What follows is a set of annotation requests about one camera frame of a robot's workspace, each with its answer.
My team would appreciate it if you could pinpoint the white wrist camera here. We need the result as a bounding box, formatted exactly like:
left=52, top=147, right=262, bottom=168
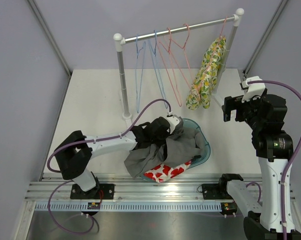
left=240, top=76, right=266, bottom=103
left=165, top=114, right=182, bottom=134

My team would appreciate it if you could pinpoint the silver clothes rack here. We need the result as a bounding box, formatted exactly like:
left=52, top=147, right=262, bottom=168
left=113, top=8, right=245, bottom=126

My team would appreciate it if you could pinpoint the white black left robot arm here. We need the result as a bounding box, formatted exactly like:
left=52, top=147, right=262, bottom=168
left=53, top=115, right=180, bottom=200

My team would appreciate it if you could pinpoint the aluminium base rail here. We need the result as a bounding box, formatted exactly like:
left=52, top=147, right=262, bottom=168
left=24, top=172, right=297, bottom=202

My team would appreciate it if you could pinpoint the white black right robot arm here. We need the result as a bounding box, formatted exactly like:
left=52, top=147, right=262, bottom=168
left=218, top=93, right=301, bottom=240

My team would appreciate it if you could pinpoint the red poppy print skirt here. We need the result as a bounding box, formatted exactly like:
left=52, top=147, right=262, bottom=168
left=142, top=160, right=192, bottom=183

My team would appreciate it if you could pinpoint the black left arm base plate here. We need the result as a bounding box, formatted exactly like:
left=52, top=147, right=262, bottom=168
left=70, top=183, right=115, bottom=200

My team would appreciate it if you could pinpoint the teal plastic basin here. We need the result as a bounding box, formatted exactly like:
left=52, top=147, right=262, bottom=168
left=140, top=118, right=211, bottom=182

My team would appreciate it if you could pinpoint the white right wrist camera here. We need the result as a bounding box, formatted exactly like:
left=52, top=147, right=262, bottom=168
left=240, top=76, right=266, bottom=103

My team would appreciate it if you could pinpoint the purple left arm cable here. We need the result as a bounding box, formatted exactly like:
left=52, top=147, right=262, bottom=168
left=46, top=98, right=172, bottom=235

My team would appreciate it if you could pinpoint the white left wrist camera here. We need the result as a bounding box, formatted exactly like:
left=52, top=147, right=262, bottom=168
left=165, top=114, right=182, bottom=134

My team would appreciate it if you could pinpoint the pink hanger with lemon skirt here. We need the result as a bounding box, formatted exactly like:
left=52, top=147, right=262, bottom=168
left=190, top=16, right=229, bottom=101

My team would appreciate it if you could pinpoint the lemon print skirt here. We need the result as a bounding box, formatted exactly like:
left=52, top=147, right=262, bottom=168
left=185, top=36, right=228, bottom=111

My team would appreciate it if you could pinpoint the grey skirt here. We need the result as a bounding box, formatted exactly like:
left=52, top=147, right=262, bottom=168
left=124, top=118, right=211, bottom=183

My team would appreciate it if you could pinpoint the white slotted cable duct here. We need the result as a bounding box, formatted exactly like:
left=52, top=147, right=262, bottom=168
left=35, top=201, right=222, bottom=212

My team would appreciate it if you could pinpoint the blue wire hanger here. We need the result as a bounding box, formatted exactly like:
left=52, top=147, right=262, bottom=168
left=134, top=39, right=146, bottom=113
left=147, top=30, right=166, bottom=99

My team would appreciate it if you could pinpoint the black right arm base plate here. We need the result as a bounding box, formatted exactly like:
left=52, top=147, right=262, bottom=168
left=199, top=183, right=233, bottom=200

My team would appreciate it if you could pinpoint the pink hanger with grey skirt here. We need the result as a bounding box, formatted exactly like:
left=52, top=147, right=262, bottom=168
left=170, top=23, right=193, bottom=89

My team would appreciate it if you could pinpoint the pink hanger with poppy skirt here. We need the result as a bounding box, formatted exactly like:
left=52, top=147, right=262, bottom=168
left=157, top=27, right=183, bottom=107

